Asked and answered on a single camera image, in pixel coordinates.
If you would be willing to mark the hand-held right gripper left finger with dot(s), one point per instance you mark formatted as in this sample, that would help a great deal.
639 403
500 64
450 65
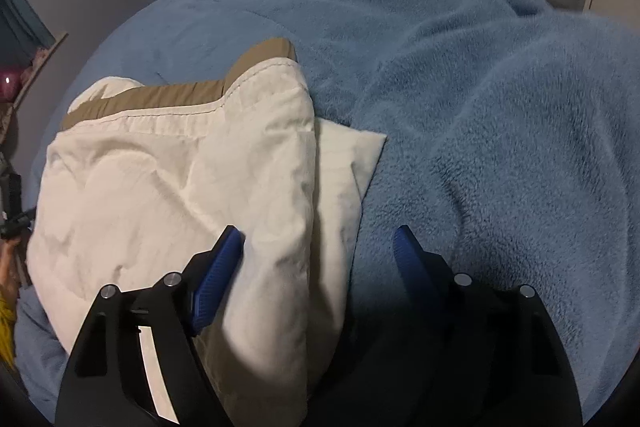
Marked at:
220 277

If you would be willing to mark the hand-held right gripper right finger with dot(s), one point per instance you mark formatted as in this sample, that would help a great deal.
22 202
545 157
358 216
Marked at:
410 257

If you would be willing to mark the cream hooded jacket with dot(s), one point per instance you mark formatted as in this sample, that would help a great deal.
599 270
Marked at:
165 187

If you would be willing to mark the person's left forearm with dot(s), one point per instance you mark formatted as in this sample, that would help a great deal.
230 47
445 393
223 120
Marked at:
9 264

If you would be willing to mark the pink round balloon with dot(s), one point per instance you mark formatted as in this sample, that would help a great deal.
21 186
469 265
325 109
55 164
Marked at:
7 84

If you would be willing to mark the yellow clothing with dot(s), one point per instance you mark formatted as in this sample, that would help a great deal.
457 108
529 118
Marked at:
5 332

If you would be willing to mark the blue fleece blanket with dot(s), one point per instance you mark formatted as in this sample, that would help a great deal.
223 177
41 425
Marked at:
475 107

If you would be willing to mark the blue curtain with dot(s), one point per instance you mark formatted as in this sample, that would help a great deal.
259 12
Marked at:
22 22

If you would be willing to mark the colourful wall hanging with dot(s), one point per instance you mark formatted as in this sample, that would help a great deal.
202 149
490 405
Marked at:
42 62

